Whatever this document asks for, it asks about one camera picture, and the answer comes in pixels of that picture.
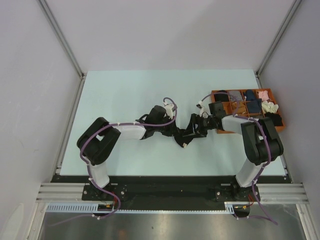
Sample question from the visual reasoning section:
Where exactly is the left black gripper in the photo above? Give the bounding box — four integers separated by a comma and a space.
154, 115, 180, 137

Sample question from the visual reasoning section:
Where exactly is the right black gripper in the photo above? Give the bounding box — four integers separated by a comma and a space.
182, 113, 216, 139

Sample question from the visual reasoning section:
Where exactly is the black underwear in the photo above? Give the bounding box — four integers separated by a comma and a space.
174, 128, 196, 149

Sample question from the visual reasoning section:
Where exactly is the brown boxer underwear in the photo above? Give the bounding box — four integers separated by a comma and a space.
231, 101, 247, 115

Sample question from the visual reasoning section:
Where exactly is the navy blue underwear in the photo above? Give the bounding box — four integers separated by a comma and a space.
246, 98, 262, 114

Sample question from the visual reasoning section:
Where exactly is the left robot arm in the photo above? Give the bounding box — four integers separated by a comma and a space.
76, 102, 177, 200

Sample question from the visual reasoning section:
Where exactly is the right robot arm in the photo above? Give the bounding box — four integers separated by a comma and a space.
175, 101, 284, 201

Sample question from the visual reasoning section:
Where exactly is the rolled black garment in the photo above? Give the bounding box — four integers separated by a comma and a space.
214, 92, 230, 102
264, 112, 283, 127

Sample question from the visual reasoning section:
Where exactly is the rolled grey striped garment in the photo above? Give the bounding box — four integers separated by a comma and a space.
228, 90, 243, 102

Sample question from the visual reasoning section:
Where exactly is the rolled navy garment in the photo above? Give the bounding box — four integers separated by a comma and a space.
243, 89, 257, 102

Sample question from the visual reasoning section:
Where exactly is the rolled cream garment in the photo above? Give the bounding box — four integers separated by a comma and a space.
261, 101, 279, 114

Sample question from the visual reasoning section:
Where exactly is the rolled pink garment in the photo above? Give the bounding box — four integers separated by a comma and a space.
257, 90, 270, 101

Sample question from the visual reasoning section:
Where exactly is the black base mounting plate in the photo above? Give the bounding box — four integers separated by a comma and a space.
51, 174, 261, 212

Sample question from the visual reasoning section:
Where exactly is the rolled black garment front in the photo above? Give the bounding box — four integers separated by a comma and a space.
264, 112, 283, 127

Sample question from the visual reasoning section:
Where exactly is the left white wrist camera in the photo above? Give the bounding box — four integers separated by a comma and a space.
163, 102, 176, 120

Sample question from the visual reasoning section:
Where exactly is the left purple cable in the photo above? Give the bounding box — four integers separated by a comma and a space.
48, 97, 178, 227

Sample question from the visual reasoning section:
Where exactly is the white slotted cable duct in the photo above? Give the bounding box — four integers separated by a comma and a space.
45, 202, 235, 215

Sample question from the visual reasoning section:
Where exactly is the right aluminium frame post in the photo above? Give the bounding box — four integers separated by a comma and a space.
255, 0, 304, 76

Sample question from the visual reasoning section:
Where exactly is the aluminium frame post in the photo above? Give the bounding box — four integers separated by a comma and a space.
255, 0, 304, 76
37, 0, 87, 78

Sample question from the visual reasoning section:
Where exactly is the left aluminium frame post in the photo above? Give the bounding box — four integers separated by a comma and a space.
37, 0, 87, 78

